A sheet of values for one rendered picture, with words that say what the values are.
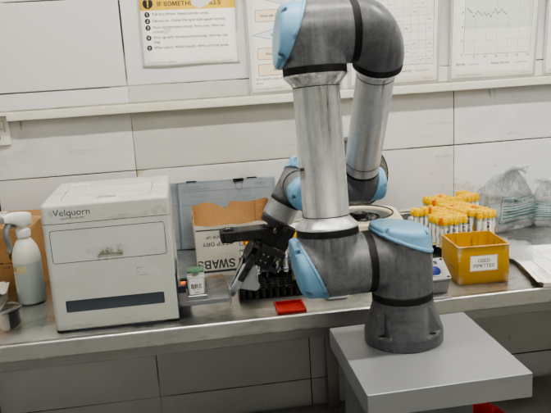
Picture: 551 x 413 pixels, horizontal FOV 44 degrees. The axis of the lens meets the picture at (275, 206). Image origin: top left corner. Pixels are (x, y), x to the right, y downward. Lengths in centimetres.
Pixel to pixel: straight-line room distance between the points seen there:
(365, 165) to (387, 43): 30
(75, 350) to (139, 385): 81
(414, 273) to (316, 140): 30
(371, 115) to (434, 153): 98
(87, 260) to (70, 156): 67
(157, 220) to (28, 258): 42
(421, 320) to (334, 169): 33
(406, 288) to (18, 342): 87
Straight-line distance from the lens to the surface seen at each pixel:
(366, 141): 139
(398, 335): 128
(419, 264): 126
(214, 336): 158
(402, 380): 120
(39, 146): 219
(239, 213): 213
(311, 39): 119
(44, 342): 161
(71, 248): 157
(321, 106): 120
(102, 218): 154
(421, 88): 223
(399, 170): 228
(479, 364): 126
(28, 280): 183
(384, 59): 126
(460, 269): 175
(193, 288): 160
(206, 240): 185
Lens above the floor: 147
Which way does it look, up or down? 13 degrees down
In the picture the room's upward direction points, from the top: 3 degrees counter-clockwise
